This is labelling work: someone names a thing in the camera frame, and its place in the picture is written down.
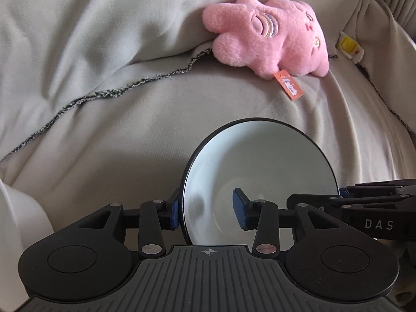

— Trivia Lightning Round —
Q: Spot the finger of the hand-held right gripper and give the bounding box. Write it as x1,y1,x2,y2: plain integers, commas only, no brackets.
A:
340,179,416,198
286,193,407,214

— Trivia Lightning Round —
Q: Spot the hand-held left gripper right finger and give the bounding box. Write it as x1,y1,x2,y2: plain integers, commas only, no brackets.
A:
232,187,335,257

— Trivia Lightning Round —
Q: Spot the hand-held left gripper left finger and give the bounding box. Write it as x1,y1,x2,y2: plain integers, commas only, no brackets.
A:
77,187,183,257

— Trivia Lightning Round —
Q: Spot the blue bowl dark rim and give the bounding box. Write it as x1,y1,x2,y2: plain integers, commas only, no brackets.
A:
180,117,339,248

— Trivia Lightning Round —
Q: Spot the white plastic tub rainbow print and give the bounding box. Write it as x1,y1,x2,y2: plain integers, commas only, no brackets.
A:
0,179,55,303

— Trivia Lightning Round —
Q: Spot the yellow fabric tag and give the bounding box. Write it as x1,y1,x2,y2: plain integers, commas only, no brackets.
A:
338,31,364,62

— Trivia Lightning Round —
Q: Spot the beige sofa cover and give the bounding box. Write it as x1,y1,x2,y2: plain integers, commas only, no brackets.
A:
0,0,416,300

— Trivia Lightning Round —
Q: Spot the pink plush toy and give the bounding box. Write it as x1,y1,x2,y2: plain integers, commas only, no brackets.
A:
202,0,330,101

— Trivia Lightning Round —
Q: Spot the beige curtain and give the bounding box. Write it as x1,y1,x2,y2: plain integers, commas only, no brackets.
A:
370,0,416,44

